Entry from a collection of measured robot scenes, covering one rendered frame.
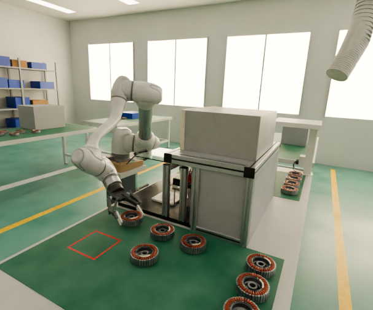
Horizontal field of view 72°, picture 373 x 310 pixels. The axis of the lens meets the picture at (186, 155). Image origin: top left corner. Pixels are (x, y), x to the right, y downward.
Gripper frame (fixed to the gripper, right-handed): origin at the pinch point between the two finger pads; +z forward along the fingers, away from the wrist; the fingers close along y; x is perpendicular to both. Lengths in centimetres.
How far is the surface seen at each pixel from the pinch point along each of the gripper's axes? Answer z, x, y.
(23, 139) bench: -222, -135, 6
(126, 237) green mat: 9.6, 1.0, 7.3
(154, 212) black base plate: 0.4, -2.1, -14.1
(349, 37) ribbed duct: -30, 102, -169
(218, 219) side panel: 26.7, 20.8, -26.6
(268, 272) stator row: 56, 31, -21
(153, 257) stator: 28.2, 15.7, 8.0
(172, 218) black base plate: 9.5, 3.1, -18.1
